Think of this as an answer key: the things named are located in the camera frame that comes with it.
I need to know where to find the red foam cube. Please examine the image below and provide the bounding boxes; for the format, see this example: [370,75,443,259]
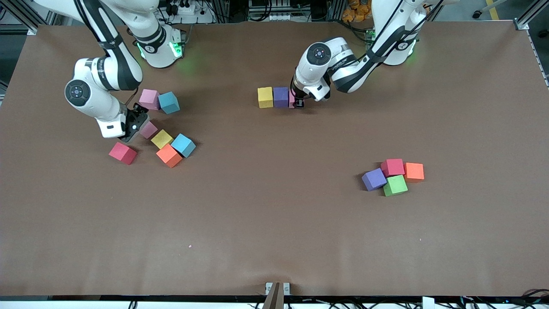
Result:
[381,158,406,178]
[108,142,138,166]

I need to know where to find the metal bracket with post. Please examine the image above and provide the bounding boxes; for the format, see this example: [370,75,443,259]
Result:
[265,282,291,309]

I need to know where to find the black cable bundle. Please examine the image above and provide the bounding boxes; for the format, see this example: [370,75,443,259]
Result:
[506,288,549,306]

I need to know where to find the pile of orange objects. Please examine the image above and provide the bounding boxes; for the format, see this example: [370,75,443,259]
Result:
[343,0,373,23]

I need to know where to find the white power strip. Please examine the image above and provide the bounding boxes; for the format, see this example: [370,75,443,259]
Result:
[169,0,204,18]

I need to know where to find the aluminium frame post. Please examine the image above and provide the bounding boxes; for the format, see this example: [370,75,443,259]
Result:
[0,0,38,36]
[514,0,549,30]

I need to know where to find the brown table cover mat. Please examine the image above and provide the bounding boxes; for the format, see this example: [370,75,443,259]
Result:
[0,21,549,297]

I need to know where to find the green foam cube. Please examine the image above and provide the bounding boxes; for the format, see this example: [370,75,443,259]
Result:
[383,175,409,197]

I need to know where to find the aluminium side rail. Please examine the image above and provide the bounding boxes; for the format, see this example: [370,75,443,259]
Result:
[525,29,549,88]

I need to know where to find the yellow foam cube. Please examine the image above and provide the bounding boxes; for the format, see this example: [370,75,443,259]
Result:
[257,87,274,109]
[151,129,174,149]

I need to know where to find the purple foam cube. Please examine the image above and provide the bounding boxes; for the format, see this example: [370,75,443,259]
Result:
[361,167,388,192]
[273,87,290,109]

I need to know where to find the blue foam cube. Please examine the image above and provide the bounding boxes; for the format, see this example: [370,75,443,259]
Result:
[171,133,197,158]
[158,91,181,115]

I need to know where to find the orange foam cube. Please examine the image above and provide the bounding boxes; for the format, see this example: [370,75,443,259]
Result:
[156,144,183,169]
[404,162,425,182]

